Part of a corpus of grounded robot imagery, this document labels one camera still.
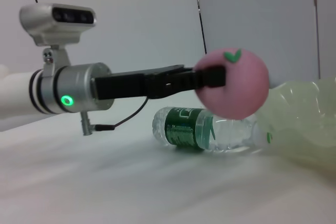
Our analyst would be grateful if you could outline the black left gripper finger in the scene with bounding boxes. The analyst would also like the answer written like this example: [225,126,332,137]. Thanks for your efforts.
[154,64,227,97]

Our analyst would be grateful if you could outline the pink toy peach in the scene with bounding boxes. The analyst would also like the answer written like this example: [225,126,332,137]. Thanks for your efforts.
[194,47,270,120]

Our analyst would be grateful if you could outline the translucent green fruit plate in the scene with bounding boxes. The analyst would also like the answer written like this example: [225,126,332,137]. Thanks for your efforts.
[256,76,336,172]

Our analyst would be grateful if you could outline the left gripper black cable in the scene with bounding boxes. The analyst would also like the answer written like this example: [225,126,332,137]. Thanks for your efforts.
[80,97,150,136]

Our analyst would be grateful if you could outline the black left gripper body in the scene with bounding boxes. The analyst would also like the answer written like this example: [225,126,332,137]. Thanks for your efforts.
[90,64,195,101]

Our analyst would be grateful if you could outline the clear green-label water bottle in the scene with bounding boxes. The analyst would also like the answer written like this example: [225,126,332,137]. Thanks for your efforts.
[152,106,274,154]

